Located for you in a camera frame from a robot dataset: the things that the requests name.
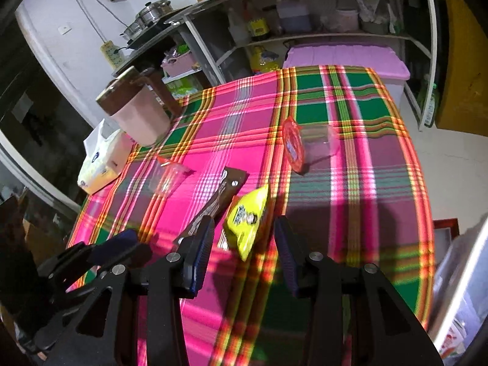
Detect green plastic bottle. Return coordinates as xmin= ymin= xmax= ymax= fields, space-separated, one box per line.
xmin=417 ymin=84 xmax=439 ymax=128

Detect translucent jerry can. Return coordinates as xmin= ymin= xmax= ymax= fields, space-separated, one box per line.
xmin=275 ymin=0 xmax=311 ymax=33

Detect clear cup with red lid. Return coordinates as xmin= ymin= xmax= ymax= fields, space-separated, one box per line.
xmin=281 ymin=117 xmax=342 ymax=174

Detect plaid tablecloth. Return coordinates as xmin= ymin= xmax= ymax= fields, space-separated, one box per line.
xmin=66 ymin=65 xmax=435 ymax=366

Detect dark bottle with yellow label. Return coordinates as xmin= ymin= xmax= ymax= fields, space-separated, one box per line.
xmin=248 ymin=9 xmax=271 ymax=41

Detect yellow snack packet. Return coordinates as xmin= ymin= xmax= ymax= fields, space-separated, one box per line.
xmin=222 ymin=184 xmax=271 ymax=262

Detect yellow tissue pack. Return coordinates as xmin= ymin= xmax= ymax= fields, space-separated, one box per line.
xmin=77 ymin=119 xmax=134 ymax=195

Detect black stove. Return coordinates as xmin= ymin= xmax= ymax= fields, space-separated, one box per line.
xmin=120 ymin=9 xmax=191 ymax=50

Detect crumpled plastic bags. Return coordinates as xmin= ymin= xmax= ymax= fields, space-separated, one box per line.
xmin=356 ymin=0 xmax=401 ymax=35

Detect storage box with pink lid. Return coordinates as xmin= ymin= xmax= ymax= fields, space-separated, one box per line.
xmin=283 ymin=43 xmax=410 ymax=111

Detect yellow power strip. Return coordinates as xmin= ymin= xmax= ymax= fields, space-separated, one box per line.
xmin=100 ymin=42 xmax=123 ymax=67

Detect pink pitcher with brown lid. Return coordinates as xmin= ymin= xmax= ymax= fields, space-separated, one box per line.
xmin=95 ymin=66 xmax=184 ymax=147

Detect pink plastic bowl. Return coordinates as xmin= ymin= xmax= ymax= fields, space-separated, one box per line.
xmin=335 ymin=8 xmax=361 ymax=31

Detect red wooden frame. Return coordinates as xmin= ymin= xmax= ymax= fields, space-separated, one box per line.
xmin=432 ymin=218 xmax=460 ymax=252

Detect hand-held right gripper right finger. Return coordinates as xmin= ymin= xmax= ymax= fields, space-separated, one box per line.
xmin=274 ymin=215 xmax=445 ymax=366

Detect yellow wooden door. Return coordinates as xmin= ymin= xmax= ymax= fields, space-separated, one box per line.
xmin=435 ymin=0 xmax=488 ymax=138

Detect translucent bin liner bag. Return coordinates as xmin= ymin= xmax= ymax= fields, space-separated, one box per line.
xmin=438 ymin=271 xmax=486 ymax=356

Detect pink basket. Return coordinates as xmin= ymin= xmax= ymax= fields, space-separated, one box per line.
xmin=161 ymin=54 xmax=201 ymax=79

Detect brown snack wrapper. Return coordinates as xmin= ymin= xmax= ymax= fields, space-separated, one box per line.
xmin=173 ymin=167 xmax=250 ymax=246

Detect small clear plastic cup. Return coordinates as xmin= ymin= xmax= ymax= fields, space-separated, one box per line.
xmin=149 ymin=156 xmax=195 ymax=197

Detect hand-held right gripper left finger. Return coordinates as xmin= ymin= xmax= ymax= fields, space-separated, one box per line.
xmin=32 ymin=215 xmax=216 ymax=366

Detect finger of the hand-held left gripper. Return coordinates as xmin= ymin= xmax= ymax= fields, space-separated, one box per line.
xmin=38 ymin=241 xmax=98 ymax=281
xmin=89 ymin=229 xmax=153 ymax=271

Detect yellow oil bottle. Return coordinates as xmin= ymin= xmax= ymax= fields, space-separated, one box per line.
xmin=249 ymin=44 xmax=283 ymax=75

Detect white trash bin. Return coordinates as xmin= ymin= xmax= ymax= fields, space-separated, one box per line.
xmin=427 ymin=213 xmax=488 ymax=359

